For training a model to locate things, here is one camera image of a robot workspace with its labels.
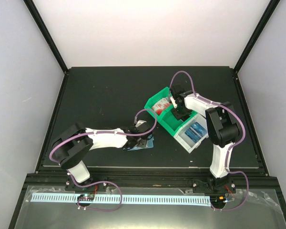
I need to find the blue leather card holder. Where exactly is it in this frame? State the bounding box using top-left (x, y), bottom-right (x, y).
top-left (123, 135), bottom-right (154, 151)

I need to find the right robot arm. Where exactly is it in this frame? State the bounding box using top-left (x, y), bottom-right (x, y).
top-left (170, 84), bottom-right (245, 192)

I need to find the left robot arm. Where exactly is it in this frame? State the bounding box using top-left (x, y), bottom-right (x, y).
top-left (49, 120), bottom-right (154, 190)

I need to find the red white card stack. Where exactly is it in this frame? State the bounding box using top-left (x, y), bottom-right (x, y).
top-left (152, 97), bottom-right (171, 115)

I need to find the blue card stack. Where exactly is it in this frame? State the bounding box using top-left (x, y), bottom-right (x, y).
top-left (185, 122), bottom-right (208, 143)

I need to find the green plastic bin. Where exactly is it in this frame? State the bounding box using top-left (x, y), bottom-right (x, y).
top-left (144, 87), bottom-right (197, 137)

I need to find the white plastic bin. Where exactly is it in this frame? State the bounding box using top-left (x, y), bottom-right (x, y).
top-left (174, 114), bottom-right (208, 154)

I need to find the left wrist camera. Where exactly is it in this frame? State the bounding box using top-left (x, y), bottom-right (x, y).
top-left (135, 120), bottom-right (149, 132)

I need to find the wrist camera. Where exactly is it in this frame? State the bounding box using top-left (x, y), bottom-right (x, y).
top-left (135, 120), bottom-right (149, 132)
top-left (169, 95), bottom-right (177, 109)

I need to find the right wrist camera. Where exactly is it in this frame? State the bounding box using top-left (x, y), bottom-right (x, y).
top-left (169, 95), bottom-right (177, 109)

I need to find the white slotted cable duct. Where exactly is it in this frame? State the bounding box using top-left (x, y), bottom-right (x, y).
top-left (31, 193), bottom-right (211, 207)

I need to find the black aluminium frame rail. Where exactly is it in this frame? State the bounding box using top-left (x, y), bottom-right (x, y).
top-left (26, 167), bottom-right (281, 189)

